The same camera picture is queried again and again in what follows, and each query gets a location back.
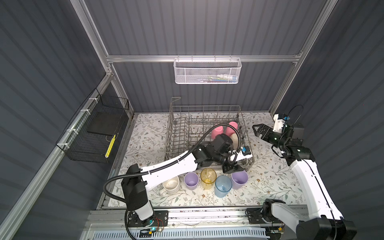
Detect beige plastic cup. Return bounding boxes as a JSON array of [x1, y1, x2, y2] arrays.
[[230, 133, 239, 150]]

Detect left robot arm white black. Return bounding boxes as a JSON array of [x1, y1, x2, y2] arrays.
[[103, 124, 252, 223]]

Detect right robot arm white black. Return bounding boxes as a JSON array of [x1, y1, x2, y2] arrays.
[[252, 124, 357, 240]]

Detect pink plastic cup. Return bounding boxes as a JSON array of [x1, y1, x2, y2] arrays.
[[225, 122, 239, 137], [211, 126, 224, 140]]

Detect white vented front panel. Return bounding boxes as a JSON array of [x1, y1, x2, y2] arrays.
[[89, 227, 269, 240]]

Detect large lilac plastic cup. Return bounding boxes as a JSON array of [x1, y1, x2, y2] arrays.
[[231, 171, 249, 190]]

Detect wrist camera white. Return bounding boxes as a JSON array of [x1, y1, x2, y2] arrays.
[[235, 146, 253, 162], [273, 114, 290, 134]]

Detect yellow transparent cup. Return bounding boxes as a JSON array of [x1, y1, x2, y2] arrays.
[[200, 168, 217, 190]]

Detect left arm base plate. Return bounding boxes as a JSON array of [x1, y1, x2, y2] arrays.
[[127, 210, 169, 228]]

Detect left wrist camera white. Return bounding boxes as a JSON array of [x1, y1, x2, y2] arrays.
[[235, 146, 253, 162]]

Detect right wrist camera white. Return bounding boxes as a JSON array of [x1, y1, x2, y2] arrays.
[[273, 114, 290, 134]]

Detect black wire wall basket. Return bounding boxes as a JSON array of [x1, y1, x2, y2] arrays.
[[56, 90, 132, 164]]

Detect white mesh wall basket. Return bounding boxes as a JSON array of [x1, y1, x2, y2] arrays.
[[173, 58, 242, 85]]

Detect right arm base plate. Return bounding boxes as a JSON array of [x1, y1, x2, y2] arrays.
[[245, 208, 285, 225]]

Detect yellow brush in basket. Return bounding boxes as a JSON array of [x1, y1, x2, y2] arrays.
[[105, 135, 116, 159]]

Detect grey wire dish rack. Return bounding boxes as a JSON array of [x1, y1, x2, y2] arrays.
[[164, 97, 251, 161]]

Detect small lilac plastic cup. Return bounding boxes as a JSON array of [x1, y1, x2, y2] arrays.
[[184, 172, 199, 191]]

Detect items in white basket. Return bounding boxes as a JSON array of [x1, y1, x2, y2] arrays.
[[208, 75, 238, 84]]

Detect white ceramic mug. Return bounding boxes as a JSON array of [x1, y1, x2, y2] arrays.
[[158, 177, 180, 196]]

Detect blue transparent cup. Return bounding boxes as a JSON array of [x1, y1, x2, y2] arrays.
[[215, 176, 232, 198]]

